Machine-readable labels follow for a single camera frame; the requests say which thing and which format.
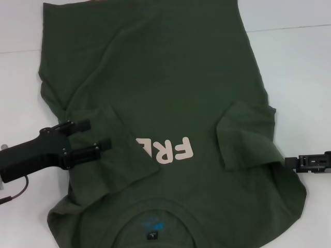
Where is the dark green FREE! t-shirt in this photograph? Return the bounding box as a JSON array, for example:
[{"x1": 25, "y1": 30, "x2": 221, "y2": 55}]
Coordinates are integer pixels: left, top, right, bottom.
[{"x1": 38, "y1": 0, "x2": 308, "y2": 248}]

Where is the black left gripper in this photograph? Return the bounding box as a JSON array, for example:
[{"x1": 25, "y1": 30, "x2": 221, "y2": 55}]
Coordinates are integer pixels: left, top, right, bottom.
[{"x1": 0, "y1": 119, "x2": 113, "y2": 184}]

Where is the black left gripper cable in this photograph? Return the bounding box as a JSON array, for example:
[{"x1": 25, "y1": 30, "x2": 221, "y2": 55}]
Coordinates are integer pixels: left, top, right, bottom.
[{"x1": 0, "y1": 143, "x2": 29, "y2": 205}]

